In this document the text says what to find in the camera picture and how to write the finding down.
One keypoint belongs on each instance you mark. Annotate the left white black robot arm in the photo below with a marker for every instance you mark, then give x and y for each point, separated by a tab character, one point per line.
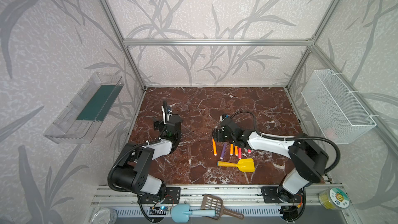
130	172

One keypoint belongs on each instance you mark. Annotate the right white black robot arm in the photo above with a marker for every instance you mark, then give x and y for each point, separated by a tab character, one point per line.
312	156

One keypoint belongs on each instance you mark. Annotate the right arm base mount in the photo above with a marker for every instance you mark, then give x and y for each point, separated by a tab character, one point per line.
276	194

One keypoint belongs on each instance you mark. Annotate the white wire mesh basket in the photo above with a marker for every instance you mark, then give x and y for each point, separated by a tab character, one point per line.
337	111

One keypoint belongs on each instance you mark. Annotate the light blue toy shovel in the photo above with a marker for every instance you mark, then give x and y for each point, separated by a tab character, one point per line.
182	212

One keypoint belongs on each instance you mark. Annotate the clear plastic wall tray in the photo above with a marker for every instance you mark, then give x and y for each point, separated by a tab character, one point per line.
80	121

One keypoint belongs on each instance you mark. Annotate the purple marker pen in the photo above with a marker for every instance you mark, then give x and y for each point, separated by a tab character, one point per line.
223	151

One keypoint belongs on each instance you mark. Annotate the clear round lid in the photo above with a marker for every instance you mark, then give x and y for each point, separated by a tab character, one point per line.
104	216

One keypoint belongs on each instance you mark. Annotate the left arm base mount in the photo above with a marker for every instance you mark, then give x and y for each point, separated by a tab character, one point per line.
168	195

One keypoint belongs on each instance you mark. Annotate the brown slotted scoop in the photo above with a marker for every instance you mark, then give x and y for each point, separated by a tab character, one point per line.
216	203

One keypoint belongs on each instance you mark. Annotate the green label tape roll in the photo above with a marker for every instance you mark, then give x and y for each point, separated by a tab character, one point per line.
334	199

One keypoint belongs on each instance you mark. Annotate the yellow toy shovel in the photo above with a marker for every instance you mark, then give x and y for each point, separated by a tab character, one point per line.
244	165

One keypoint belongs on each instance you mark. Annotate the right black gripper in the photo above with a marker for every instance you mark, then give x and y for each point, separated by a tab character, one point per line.
218	134

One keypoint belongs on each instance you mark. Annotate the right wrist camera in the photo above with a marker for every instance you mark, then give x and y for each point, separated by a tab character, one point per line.
223	117

